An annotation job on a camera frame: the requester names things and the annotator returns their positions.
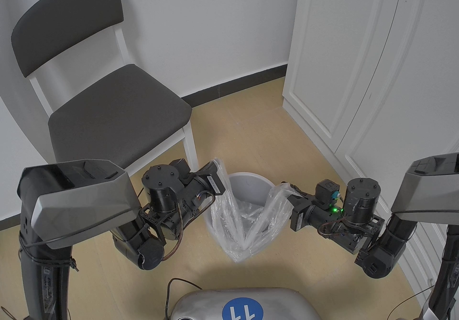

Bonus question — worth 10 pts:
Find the black cable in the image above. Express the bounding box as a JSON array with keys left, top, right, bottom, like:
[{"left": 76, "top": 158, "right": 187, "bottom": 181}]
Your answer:
[
  {"left": 0, "top": 306, "right": 25, "bottom": 320},
  {"left": 164, "top": 277, "right": 205, "bottom": 320},
  {"left": 389, "top": 284, "right": 436, "bottom": 320}
]

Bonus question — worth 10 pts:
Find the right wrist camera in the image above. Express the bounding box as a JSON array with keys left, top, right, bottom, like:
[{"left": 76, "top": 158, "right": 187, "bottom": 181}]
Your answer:
[{"left": 316, "top": 179, "right": 341, "bottom": 209}]

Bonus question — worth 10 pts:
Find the white trash bin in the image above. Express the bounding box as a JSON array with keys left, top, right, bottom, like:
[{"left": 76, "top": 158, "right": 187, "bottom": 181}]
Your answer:
[{"left": 204, "top": 172, "right": 284, "bottom": 255}]

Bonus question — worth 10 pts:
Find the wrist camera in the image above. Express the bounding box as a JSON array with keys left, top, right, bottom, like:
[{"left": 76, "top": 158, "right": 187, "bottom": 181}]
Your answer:
[
  {"left": 316, "top": 179, "right": 341, "bottom": 209},
  {"left": 169, "top": 159, "right": 191, "bottom": 183}
]

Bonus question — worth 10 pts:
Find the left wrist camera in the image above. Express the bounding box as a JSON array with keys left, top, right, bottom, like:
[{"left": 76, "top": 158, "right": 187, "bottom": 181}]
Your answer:
[{"left": 169, "top": 159, "right": 191, "bottom": 183}]

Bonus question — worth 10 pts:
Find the grey and white chair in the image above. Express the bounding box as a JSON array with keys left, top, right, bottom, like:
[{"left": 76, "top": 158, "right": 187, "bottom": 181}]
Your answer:
[{"left": 11, "top": 0, "right": 198, "bottom": 183}]

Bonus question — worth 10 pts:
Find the white wardrobe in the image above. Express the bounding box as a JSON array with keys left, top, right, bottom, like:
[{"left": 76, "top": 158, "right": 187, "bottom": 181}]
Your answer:
[{"left": 281, "top": 0, "right": 459, "bottom": 312}]

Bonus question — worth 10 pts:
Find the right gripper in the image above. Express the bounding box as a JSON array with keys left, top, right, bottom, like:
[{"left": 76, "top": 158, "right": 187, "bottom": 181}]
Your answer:
[{"left": 282, "top": 181, "right": 344, "bottom": 232}]

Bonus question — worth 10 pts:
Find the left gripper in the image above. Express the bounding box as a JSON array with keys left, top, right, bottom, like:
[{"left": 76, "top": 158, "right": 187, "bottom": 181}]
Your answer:
[{"left": 185, "top": 163, "right": 230, "bottom": 204}]

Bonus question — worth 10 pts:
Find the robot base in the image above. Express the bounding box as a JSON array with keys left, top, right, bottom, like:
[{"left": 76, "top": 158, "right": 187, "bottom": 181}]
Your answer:
[{"left": 172, "top": 288, "right": 323, "bottom": 320}]

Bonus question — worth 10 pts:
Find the clear plastic bag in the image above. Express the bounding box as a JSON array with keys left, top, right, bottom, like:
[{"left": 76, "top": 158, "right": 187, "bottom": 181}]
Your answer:
[{"left": 210, "top": 157, "right": 300, "bottom": 263}]

